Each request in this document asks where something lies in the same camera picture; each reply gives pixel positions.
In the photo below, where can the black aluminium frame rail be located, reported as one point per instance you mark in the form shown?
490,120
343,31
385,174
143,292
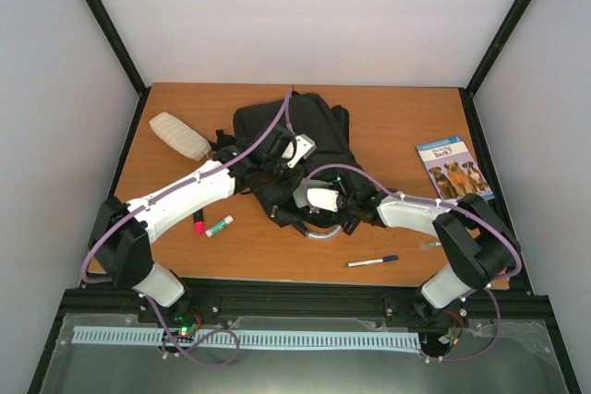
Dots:
215,302

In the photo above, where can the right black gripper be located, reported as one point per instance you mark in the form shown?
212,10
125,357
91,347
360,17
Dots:
345,218

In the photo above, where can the black student backpack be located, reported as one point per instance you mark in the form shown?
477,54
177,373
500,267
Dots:
332,160

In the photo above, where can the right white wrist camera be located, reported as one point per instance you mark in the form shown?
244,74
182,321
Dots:
317,198

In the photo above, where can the dog reader book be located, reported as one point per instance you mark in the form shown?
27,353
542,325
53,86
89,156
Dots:
452,169

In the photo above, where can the cream knitted pencil case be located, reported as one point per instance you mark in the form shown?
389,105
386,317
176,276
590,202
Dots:
179,136

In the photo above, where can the pink cap black highlighter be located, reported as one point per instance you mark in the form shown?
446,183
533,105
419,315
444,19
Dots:
198,222

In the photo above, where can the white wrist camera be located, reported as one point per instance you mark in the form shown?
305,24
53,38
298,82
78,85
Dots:
317,198
300,148

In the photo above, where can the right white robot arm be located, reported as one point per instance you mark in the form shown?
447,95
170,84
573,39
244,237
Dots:
478,245

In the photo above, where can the light blue cable duct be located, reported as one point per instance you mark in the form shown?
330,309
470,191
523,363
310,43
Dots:
254,340

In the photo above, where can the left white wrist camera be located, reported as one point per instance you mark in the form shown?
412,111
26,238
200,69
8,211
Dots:
300,148

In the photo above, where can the blue cap white pen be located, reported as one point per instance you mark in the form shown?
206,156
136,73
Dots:
374,261

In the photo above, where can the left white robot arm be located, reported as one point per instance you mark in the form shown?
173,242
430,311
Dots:
124,232

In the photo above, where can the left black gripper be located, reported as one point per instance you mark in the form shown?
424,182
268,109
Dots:
289,186

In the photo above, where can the green white glue stick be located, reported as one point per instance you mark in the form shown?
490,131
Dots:
219,226

